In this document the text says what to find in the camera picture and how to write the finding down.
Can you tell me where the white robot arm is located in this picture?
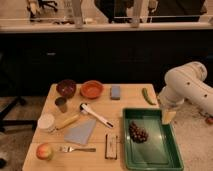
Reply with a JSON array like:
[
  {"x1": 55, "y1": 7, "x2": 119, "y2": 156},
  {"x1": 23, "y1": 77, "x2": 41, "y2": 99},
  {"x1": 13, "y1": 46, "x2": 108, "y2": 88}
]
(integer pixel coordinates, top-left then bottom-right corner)
[{"x1": 158, "y1": 61, "x2": 213, "y2": 125}]

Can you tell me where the orange bowl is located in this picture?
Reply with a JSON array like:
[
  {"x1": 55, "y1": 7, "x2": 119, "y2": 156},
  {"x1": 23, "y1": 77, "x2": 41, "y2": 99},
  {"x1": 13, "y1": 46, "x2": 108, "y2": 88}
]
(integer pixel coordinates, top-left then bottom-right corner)
[{"x1": 80, "y1": 80, "x2": 103, "y2": 99}]

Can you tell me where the dark red bowl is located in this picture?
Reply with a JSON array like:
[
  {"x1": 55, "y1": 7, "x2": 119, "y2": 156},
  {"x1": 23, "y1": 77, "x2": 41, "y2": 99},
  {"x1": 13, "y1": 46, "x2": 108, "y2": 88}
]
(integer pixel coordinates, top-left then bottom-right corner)
[{"x1": 56, "y1": 79, "x2": 77, "y2": 98}]

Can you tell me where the black framed whiteboard eraser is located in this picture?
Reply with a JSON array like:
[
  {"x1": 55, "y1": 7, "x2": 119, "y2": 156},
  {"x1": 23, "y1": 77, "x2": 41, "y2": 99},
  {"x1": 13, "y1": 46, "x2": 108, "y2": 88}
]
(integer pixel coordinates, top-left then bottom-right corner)
[{"x1": 105, "y1": 133, "x2": 117, "y2": 160}]

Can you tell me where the blue grey cloth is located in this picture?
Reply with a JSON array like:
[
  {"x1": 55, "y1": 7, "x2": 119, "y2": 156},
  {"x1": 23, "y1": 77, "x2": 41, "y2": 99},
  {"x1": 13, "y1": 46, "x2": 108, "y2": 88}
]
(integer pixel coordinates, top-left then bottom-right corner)
[{"x1": 64, "y1": 119, "x2": 96, "y2": 145}]

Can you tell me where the blue sponge block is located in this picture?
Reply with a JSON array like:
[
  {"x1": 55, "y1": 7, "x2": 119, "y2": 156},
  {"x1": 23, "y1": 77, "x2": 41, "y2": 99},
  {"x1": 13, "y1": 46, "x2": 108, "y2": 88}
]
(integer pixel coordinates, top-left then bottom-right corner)
[{"x1": 110, "y1": 85, "x2": 120, "y2": 100}]

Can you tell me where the black office chair base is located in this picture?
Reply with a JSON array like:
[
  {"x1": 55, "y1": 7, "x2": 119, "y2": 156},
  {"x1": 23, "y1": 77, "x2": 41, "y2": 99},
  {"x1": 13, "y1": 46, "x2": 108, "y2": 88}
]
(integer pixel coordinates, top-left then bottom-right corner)
[{"x1": 0, "y1": 95, "x2": 38, "y2": 133}]

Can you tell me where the green plastic tray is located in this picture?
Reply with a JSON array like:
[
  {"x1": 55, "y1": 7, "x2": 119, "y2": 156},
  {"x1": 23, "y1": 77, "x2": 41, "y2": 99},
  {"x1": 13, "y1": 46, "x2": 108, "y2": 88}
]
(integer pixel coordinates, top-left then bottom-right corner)
[{"x1": 123, "y1": 108, "x2": 184, "y2": 171}]

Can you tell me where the small metal cup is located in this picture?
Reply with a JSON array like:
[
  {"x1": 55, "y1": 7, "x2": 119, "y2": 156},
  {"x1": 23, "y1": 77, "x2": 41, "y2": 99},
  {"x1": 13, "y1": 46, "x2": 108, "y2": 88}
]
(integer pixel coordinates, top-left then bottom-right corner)
[{"x1": 55, "y1": 97, "x2": 67, "y2": 113}]

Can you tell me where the green chili pepper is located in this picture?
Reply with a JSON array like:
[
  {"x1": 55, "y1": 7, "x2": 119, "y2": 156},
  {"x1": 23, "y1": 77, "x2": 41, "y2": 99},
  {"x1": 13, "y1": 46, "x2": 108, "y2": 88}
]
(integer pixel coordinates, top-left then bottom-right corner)
[{"x1": 142, "y1": 88, "x2": 156, "y2": 105}]

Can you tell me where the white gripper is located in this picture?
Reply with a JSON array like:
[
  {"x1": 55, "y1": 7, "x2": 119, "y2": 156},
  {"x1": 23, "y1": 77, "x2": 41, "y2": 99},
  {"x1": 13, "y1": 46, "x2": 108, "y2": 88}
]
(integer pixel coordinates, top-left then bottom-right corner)
[{"x1": 158, "y1": 95, "x2": 182, "y2": 125}]

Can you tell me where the red yellow apple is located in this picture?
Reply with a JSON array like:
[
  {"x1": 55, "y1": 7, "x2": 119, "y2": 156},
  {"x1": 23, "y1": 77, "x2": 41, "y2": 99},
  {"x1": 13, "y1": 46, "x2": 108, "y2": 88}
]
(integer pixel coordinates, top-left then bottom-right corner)
[{"x1": 36, "y1": 143, "x2": 53, "y2": 160}]

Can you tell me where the dark grape bunch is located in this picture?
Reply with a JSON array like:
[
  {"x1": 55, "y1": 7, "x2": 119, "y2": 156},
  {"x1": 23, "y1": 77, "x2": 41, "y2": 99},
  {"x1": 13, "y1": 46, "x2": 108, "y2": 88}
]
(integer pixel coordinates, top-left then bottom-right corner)
[{"x1": 129, "y1": 122, "x2": 148, "y2": 143}]

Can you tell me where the silver fork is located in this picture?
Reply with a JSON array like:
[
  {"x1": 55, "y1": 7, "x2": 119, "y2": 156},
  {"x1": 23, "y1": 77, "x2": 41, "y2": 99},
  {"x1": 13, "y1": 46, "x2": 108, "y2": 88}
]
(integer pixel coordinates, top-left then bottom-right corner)
[{"x1": 59, "y1": 146, "x2": 96, "y2": 153}]

